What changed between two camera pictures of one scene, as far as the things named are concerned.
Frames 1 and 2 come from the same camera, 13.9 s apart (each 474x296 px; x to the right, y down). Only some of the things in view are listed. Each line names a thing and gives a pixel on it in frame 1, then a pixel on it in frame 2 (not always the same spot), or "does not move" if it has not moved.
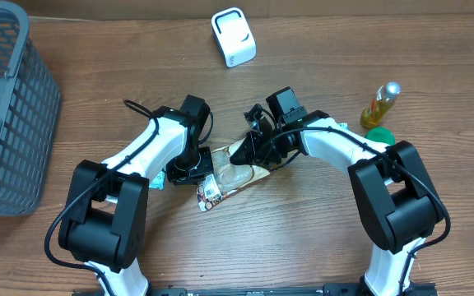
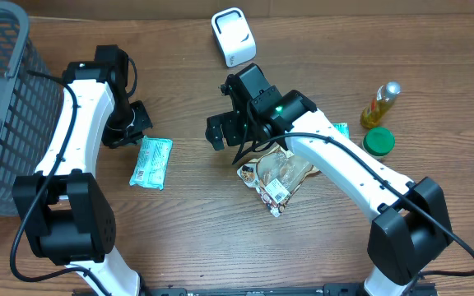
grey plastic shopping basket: x=16 y=112 does not move
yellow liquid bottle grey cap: x=371 y=115 does not move
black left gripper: x=205 y=164 -> x=113 y=138
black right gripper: x=252 y=150 -> x=234 y=125
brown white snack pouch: x=226 y=176 -> x=276 y=176
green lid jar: x=381 y=134 does not move
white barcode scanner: x=234 y=34 does not move
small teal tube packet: x=343 y=125 does not move
